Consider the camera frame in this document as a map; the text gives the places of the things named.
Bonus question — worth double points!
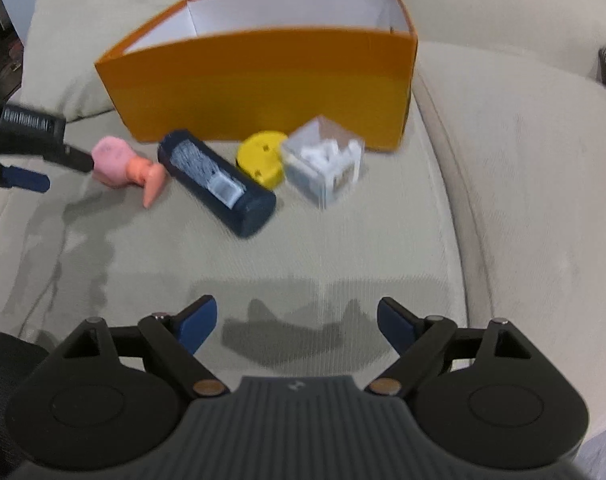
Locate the pink orange toy figure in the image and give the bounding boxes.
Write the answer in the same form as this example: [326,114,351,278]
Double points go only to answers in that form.
[90,136,167,209]

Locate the dark blue cylindrical can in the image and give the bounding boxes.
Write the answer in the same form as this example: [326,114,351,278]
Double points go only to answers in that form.
[158,130,277,238]

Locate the clear plastic cube box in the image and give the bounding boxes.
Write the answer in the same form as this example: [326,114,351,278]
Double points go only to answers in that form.
[280,116,365,209]

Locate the beige sofa cushion pillow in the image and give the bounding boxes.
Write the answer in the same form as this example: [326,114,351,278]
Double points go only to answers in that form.
[18,0,179,122]

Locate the orange cardboard box white inside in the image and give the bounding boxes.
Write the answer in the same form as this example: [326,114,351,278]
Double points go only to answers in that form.
[96,0,418,152]

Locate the yellow tape measure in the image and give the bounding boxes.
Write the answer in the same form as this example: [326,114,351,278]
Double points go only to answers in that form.
[236,130,287,190]

